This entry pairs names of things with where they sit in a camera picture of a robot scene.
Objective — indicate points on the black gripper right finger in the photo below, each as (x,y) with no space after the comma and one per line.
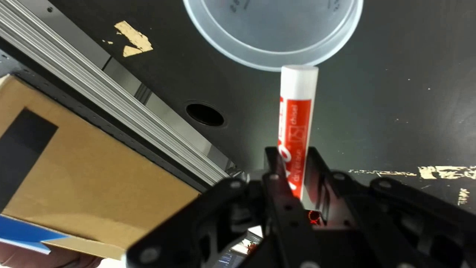
(358,213)

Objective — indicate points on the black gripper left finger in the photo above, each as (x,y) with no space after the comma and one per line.
(278,213)

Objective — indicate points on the translucent plastic cup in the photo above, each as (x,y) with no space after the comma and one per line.
(273,34)

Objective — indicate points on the brown cardboard box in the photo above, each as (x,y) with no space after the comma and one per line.
(99,168)

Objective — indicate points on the tan tape piece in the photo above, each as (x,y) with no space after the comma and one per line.
(135,38)

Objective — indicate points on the blue sheet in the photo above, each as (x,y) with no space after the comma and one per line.
(25,232)

